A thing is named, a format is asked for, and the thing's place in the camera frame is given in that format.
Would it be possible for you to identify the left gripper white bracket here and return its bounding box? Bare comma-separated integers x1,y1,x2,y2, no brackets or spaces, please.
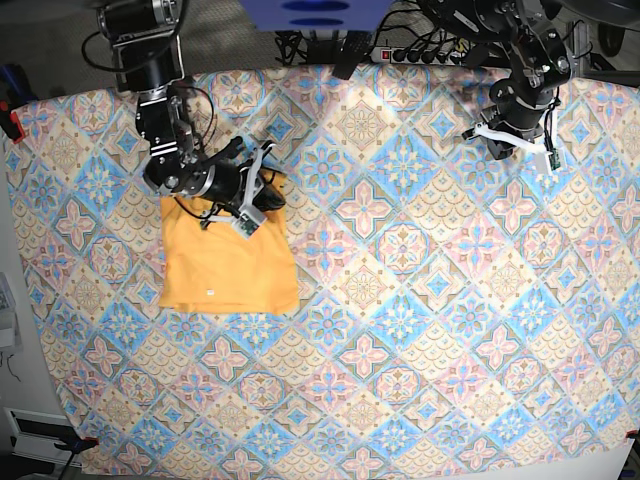
462,89,564,175

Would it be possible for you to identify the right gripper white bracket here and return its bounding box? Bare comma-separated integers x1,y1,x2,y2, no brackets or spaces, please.
199,137,286,237

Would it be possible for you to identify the yellow orange T-shirt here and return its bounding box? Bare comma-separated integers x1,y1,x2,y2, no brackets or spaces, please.
159,197,299,315

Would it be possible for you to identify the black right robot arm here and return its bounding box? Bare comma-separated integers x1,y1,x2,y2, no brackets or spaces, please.
97,1,285,239

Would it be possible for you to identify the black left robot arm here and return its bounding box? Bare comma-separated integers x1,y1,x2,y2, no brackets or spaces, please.
419,1,576,175

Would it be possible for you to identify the white power strip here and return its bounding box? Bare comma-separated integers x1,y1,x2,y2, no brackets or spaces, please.
370,47,466,66

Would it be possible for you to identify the patterned blue tile tablecloth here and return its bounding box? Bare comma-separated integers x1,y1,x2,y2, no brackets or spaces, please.
1,66,639,479

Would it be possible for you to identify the black remote-like device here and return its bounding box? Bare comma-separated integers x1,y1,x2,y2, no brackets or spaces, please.
332,31,372,80

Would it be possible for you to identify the red black clamp left top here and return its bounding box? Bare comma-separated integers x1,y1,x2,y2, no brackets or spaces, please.
1,64,26,144

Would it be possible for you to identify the red black clamp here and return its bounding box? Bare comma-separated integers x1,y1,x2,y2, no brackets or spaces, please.
54,436,99,455
1,64,26,144

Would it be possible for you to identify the white box at left edge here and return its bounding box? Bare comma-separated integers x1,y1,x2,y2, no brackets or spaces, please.
0,273,19,349

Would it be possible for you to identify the red black clamp bottom left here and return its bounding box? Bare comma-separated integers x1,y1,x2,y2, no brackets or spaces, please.
54,436,99,455

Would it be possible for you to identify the white vent panel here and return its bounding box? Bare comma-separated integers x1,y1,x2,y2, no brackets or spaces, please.
4,407,75,465

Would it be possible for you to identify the purple robot base plate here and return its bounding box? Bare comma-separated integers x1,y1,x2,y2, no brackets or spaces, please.
240,0,392,31

